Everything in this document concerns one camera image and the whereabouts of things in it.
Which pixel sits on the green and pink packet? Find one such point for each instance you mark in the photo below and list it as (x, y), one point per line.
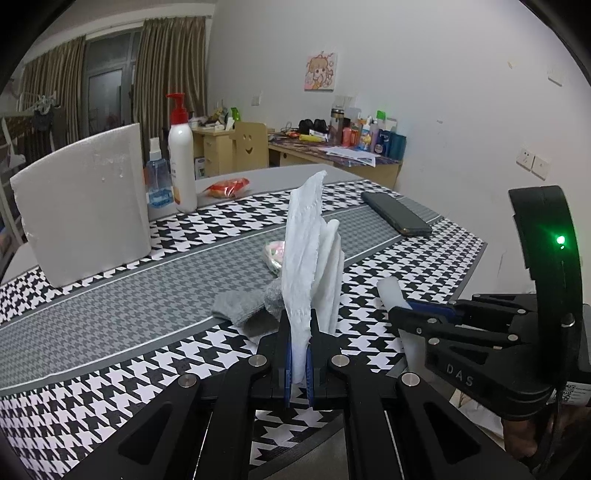
(274, 256)

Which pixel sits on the double wall switch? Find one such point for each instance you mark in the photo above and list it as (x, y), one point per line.
(533, 164)

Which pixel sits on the person's right hand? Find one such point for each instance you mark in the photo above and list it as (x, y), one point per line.
(524, 436)

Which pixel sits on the white printed papers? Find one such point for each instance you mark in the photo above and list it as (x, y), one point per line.
(351, 156)

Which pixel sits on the group of toiletry bottles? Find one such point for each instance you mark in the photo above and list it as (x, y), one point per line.
(369, 136)

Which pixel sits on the black headphones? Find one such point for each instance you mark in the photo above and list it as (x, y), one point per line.
(314, 125)

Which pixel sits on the hanging dark clothes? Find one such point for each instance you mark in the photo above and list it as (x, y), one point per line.
(46, 117)

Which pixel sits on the wooden desk with patterned cloth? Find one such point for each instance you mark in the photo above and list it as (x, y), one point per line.
(383, 173)

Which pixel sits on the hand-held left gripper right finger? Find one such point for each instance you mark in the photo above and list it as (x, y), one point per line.
(310, 374)

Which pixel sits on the glass balcony door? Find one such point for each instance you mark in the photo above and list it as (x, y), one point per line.
(113, 78)

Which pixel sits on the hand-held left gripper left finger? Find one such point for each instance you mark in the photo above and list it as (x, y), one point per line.
(287, 369)

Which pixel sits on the wooden desk with drawers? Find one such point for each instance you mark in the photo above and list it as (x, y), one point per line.
(217, 152)

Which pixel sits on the pile of desk clutter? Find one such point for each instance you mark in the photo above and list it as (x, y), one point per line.
(214, 119)

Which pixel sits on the white wall socket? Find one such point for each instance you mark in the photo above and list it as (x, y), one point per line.
(345, 100)

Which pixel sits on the yellow tube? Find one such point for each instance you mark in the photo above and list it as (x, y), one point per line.
(308, 137)

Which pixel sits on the white foam box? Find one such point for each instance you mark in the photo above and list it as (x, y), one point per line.
(83, 207)

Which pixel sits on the green bottle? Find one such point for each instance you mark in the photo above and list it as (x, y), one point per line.
(235, 115)

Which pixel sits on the brown curtain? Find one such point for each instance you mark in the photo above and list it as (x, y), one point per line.
(55, 92)
(171, 60)

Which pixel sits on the white wall box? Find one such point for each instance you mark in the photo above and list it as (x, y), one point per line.
(556, 75)

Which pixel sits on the white lotion pump bottle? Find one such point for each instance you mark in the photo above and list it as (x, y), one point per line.
(182, 170)

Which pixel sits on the black smartphone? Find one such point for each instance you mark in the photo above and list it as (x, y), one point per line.
(397, 213)

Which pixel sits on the grey sock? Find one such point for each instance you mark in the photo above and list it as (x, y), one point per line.
(240, 307)

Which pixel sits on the houndstooth table mat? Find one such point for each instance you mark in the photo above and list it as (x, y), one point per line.
(138, 300)

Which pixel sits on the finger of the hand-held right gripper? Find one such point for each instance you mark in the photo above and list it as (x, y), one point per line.
(489, 304)
(415, 319)

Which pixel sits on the red snack packet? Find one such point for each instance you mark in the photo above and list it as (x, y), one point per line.
(228, 188)

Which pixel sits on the cartoon wall poster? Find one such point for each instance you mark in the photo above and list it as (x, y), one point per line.
(320, 71)

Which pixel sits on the blue spray bottle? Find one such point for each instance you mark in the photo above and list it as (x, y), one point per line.
(159, 182)

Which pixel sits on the white and blue carton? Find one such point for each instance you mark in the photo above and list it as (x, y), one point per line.
(200, 167)

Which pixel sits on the wooden smiley chair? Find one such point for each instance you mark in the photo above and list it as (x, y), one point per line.
(249, 147)

